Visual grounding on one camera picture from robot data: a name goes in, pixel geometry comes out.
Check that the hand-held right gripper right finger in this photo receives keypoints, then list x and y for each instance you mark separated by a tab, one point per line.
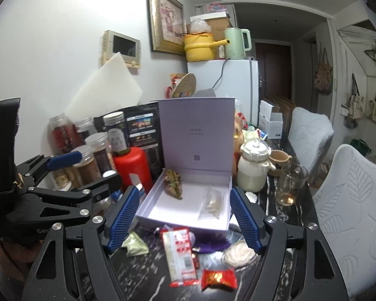
244	219

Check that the clear plastic sachet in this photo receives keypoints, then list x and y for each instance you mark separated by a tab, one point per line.
211	205

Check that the red white snack packet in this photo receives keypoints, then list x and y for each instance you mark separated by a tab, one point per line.
178	257

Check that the clear glass cup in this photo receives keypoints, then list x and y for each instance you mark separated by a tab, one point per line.
289	185

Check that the white foam board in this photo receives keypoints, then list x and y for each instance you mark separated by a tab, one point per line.
109	84

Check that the woven fan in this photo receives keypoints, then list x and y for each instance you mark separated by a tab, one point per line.
185	86

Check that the yellow snack bag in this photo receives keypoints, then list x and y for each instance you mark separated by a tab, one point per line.
239	131

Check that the black snack bag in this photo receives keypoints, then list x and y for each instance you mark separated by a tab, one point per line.
142	125

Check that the silver lid jar dark contents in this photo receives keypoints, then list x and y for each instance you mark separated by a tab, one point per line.
100	153

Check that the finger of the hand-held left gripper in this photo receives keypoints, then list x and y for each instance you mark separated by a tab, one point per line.
94	191
65	160

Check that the clear plastic bag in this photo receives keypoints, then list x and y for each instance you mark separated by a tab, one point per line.
199	26

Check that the white round soft pad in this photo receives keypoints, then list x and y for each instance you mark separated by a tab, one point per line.
238	254

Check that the patterned tote bag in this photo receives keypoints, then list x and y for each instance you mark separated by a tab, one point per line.
323	75

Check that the dark wooden door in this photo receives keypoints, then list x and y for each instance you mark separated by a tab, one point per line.
274	69

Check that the white refrigerator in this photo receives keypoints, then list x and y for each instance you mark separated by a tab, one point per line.
235	78

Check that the wall intercom panel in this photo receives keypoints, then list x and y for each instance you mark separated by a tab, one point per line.
122	48

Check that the white tissue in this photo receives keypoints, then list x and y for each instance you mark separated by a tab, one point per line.
255	197

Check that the green triangular sachet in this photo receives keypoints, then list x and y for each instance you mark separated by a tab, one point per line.
134	244

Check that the white boxes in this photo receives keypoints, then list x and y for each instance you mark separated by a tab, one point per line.
271	119

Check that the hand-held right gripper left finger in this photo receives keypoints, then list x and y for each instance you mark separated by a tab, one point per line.
122	218

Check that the person's left hand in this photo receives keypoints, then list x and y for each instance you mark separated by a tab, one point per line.
12	257

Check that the small clear jar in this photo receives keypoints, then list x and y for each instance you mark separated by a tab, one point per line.
85	127

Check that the clear jar red contents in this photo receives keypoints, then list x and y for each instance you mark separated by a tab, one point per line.
62	134

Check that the green electric kettle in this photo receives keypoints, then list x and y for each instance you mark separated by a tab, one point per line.
235	45

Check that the lavender gift box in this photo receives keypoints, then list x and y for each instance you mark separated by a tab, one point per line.
194	138

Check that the framed picture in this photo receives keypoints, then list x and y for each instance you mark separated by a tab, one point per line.
166	18

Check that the silver lid jar tan contents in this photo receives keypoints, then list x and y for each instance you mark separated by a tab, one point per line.
86	169

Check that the green label jar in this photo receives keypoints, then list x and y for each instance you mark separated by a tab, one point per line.
116	134

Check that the green bag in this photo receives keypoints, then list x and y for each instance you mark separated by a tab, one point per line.
361	147

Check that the red bottle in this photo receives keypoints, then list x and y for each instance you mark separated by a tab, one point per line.
133	169

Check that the bright red candy packet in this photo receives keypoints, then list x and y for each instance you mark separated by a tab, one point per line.
219	279

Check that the red snack bag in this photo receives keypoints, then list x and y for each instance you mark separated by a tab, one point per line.
174	80

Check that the yellow pot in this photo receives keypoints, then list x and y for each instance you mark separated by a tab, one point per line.
200	48

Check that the cardboard box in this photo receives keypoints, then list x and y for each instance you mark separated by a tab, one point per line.
217	28

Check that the white ceramic jar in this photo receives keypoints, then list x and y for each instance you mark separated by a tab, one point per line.
253	169

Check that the beige mug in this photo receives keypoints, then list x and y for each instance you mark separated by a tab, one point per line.
279	161

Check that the brown leaf-wrapped packet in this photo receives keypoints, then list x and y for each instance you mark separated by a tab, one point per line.
174	183

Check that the purple tasselled sachet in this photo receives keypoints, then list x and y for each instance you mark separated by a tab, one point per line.
211	245

